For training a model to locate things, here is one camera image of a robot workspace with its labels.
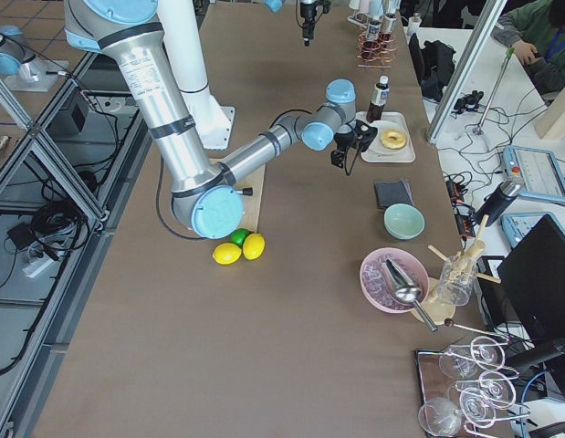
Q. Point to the dark bottle in rack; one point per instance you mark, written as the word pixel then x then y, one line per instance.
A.
pixel 372 31

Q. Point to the wine glass lower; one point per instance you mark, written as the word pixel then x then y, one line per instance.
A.
pixel 476 408

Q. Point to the grey folded cloth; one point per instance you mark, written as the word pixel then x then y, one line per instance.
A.
pixel 389 193

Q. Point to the yellow lemon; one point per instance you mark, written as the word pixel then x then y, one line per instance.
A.
pixel 253 246
pixel 226 253

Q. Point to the aluminium frame post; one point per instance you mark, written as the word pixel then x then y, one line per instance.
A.
pixel 475 44

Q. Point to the white power strip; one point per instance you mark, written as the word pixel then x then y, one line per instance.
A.
pixel 37 264

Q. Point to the pink ice bowl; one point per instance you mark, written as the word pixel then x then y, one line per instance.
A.
pixel 374 286

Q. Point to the metal ice scoop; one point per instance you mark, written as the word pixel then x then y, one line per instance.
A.
pixel 406 291

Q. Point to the green lime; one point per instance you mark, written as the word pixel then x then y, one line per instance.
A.
pixel 239 236

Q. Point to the glazed ring donut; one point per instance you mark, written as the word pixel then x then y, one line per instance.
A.
pixel 393 139

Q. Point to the wine glass lying bottom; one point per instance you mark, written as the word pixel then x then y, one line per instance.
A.
pixel 440 417

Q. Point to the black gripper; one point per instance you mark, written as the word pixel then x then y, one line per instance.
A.
pixel 306 11
pixel 343 138

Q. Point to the seated person green jacket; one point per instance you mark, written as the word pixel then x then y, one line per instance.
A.
pixel 536 32

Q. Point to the blue teach pendant upper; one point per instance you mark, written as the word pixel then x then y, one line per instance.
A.
pixel 539 172

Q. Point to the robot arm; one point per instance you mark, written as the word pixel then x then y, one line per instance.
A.
pixel 275 5
pixel 150 41

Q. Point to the wine glass top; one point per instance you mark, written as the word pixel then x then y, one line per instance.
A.
pixel 467 360

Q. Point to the copper wire bottle rack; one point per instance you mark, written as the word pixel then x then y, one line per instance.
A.
pixel 376 53

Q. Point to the wine glass middle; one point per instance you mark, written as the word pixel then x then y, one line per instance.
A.
pixel 494 386

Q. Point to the blue teach pendant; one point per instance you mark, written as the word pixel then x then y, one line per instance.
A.
pixel 516 225
pixel 539 172

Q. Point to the steel muddler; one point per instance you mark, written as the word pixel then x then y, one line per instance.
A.
pixel 247 190

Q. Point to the dark tea bottle on tray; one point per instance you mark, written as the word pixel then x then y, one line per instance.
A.
pixel 378 99

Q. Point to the dark glass tray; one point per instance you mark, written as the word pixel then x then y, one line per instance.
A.
pixel 433 383

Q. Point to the upper yellow lemon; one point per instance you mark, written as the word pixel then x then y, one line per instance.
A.
pixel 253 246

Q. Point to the blue teach pendant lower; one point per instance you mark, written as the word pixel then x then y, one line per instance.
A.
pixel 516 225

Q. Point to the lower yellow lemon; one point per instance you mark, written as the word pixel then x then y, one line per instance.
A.
pixel 226 253

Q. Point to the black backpack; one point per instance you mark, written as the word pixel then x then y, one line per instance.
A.
pixel 433 66

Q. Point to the green ceramic bowl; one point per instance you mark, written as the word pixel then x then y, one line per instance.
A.
pixel 403 221

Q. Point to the cream rabbit tray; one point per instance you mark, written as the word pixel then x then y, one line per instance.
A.
pixel 378 153

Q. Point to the black monitor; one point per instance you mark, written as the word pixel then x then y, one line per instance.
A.
pixel 533 278

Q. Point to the clear glass pitcher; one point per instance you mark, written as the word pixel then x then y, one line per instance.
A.
pixel 455 284

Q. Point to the black thermos bottle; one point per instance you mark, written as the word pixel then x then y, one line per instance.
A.
pixel 499 200

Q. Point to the wooden stand frame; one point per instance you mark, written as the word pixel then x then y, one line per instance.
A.
pixel 474 251

